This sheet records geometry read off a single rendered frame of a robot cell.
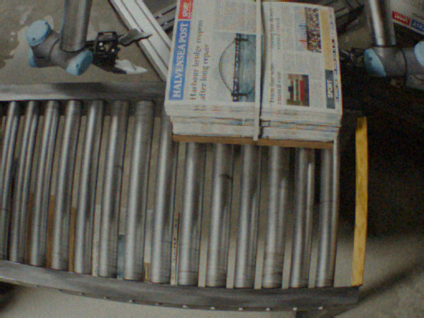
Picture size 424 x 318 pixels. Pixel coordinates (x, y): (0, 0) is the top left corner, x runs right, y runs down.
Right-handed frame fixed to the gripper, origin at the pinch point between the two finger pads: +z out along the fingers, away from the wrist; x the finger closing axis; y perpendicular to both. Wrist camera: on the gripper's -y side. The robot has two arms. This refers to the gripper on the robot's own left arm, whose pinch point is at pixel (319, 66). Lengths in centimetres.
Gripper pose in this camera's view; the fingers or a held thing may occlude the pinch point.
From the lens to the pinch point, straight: 170.7
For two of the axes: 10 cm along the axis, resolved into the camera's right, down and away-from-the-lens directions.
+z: -10.0, -0.4, 0.5
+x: -0.6, 9.5, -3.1
